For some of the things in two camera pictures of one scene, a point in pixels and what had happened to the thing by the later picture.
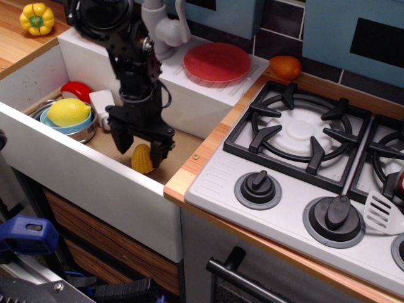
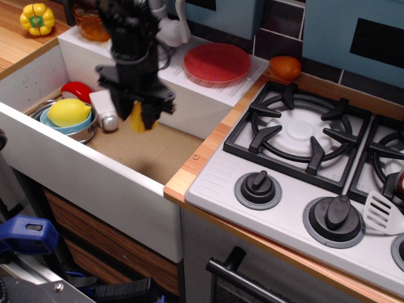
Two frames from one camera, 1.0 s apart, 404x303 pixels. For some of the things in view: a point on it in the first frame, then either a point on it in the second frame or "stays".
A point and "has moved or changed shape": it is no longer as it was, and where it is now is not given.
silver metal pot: x=83 y=136 stays
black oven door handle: x=230 y=269 stays
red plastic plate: x=216 y=62 stays
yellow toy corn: x=142 y=158 has moved or changed shape
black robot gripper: x=143 y=118 → x=130 y=82
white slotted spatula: x=382 y=214 stays
